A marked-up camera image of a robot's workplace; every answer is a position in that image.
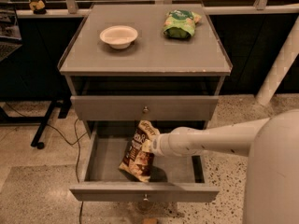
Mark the dark laptop on desk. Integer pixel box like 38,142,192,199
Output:
0,3,22,62

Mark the brass middle drawer knob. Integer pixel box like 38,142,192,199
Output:
143,194,149,202

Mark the brown chip bag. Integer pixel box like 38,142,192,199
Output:
119,120,160,182

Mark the black floor cable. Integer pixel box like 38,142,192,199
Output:
3,102,88,224

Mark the open grey middle drawer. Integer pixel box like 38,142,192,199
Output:
70,121,219,203

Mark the green chip bag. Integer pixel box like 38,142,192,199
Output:
163,9,202,39

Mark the white paper bowl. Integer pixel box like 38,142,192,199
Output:
99,25,138,49

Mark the grey drawer cabinet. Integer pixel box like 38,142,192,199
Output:
60,4,232,130

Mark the black desk leg frame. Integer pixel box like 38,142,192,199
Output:
0,100,71,149

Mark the closed grey top drawer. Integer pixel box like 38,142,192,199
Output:
71,96,218,121

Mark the small yellow black object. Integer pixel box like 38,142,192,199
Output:
29,0,46,14

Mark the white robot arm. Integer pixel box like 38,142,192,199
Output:
150,109,299,224

